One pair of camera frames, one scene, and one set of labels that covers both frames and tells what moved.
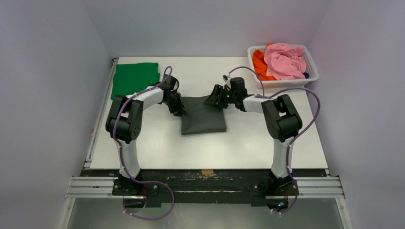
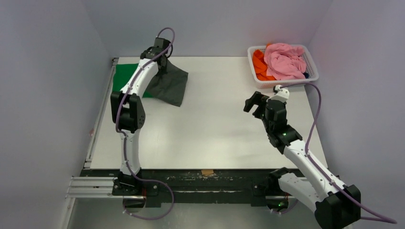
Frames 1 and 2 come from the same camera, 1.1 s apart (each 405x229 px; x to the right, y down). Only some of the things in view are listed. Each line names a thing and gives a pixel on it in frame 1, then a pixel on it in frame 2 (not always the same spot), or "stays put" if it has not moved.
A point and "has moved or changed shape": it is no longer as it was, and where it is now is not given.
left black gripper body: (175, 104) to (163, 64)
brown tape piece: (206, 172) stays put
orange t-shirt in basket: (260, 64) stays put
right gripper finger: (219, 97) to (257, 98)
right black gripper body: (217, 97) to (259, 104)
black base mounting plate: (189, 188) stays put
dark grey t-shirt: (202, 118) has moved or changed shape
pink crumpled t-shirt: (284, 61) stays put
